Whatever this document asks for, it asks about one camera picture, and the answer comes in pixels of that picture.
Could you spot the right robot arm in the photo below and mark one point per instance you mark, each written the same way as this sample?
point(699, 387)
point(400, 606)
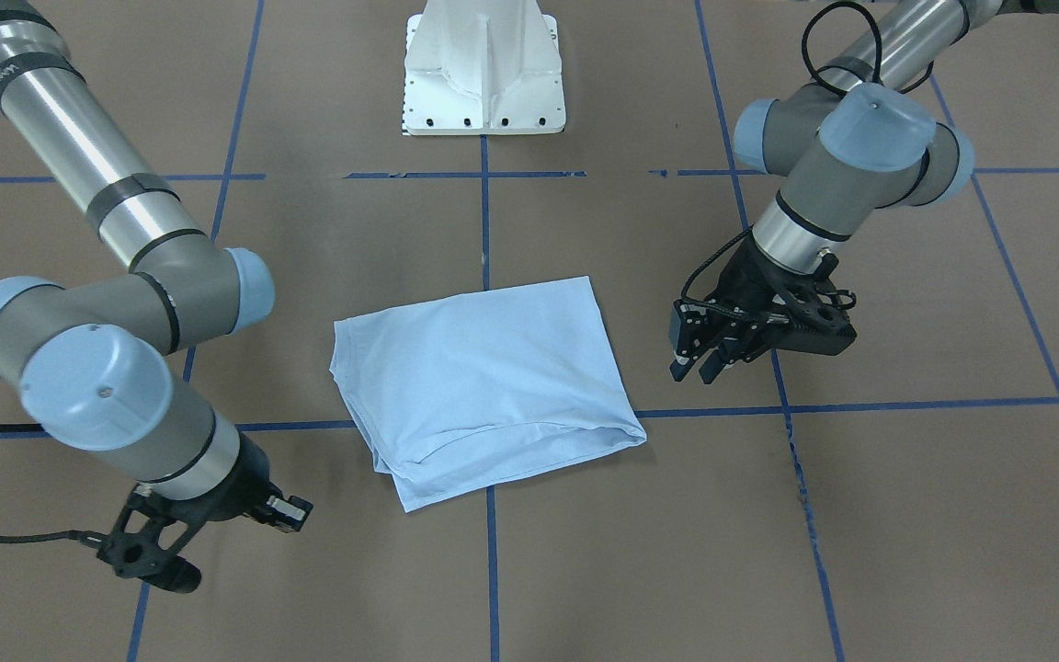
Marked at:
point(88, 363)

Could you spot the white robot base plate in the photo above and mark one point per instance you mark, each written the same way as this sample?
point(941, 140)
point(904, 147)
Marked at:
point(482, 68)

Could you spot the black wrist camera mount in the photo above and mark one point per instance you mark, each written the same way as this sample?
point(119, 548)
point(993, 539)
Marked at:
point(817, 310)
point(147, 539)

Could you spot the light blue t-shirt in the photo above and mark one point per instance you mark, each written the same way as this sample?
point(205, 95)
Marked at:
point(483, 388)

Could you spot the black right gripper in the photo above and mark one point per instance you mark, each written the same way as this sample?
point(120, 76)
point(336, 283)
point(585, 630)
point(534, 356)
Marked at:
point(242, 489)

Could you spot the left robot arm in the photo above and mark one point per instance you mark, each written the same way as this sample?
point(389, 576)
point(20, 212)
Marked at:
point(848, 143)

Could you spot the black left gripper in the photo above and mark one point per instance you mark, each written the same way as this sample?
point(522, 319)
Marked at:
point(747, 279)

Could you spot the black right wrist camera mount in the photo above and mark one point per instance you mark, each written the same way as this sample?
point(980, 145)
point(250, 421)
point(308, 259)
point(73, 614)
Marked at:
point(147, 539)

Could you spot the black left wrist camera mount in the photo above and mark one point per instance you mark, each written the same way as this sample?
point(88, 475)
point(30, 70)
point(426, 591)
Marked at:
point(817, 310)

